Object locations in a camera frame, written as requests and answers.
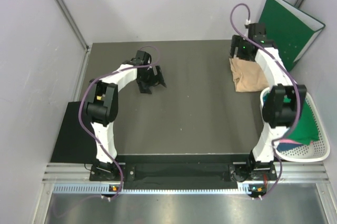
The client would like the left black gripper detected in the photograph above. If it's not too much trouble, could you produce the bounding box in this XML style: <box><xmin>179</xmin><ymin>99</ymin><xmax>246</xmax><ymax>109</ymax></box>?
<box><xmin>136</xmin><ymin>64</ymin><xmax>165</xmax><ymax>94</ymax></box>

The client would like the beige t shirt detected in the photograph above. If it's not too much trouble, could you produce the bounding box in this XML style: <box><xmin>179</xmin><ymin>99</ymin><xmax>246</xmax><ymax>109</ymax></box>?
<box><xmin>229</xmin><ymin>57</ymin><xmax>269</xmax><ymax>93</ymax></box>

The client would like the green ring binder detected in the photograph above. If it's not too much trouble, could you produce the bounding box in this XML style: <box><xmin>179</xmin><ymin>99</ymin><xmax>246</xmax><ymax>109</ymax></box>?
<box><xmin>259</xmin><ymin>0</ymin><xmax>325</xmax><ymax>71</ymax></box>

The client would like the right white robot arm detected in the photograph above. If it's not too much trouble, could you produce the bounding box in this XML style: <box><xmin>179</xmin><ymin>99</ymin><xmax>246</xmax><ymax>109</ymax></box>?
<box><xmin>230</xmin><ymin>35</ymin><xmax>306</xmax><ymax>182</ymax></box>

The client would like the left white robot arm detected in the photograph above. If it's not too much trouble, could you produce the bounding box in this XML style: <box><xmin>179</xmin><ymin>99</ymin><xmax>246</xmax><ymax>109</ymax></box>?
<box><xmin>82</xmin><ymin>53</ymin><xmax>166</xmax><ymax>181</ymax></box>

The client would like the green t shirt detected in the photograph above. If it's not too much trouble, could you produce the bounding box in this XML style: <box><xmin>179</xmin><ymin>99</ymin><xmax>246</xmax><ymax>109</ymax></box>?
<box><xmin>263</xmin><ymin>93</ymin><xmax>321</xmax><ymax>145</ymax></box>

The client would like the blue pink t shirt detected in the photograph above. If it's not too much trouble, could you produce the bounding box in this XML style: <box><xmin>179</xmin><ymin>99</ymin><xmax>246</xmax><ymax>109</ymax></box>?
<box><xmin>276</xmin><ymin>140</ymin><xmax>303</xmax><ymax>152</ymax></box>

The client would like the white perforated laundry basket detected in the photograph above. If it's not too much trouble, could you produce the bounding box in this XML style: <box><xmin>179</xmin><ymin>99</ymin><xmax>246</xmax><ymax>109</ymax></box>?
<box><xmin>252</xmin><ymin>93</ymin><xmax>330</xmax><ymax>163</ymax></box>

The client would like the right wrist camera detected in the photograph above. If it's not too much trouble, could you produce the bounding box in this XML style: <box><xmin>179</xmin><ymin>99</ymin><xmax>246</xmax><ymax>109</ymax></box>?
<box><xmin>248</xmin><ymin>23</ymin><xmax>266</xmax><ymax>41</ymax></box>

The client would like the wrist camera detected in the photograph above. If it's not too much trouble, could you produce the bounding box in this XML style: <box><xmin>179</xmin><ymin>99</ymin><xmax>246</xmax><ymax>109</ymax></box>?
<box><xmin>248</xmin><ymin>23</ymin><xmax>266</xmax><ymax>41</ymax></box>
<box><xmin>135</xmin><ymin>50</ymin><xmax>152</xmax><ymax>65</ymax></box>

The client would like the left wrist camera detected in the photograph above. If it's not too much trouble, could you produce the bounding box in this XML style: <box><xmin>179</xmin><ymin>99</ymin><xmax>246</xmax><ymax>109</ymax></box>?
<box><xmin>135</xmin><ymin>50</ymin><xmax>152</xmax><ymax>65</ymax></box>

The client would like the slotted grey cable duct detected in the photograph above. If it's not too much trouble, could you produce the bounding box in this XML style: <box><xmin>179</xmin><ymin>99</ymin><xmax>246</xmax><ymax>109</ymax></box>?
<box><xmin>52</xmin><ymin>182</ymin><xmax>264</xmax><ymax>196</ymax></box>

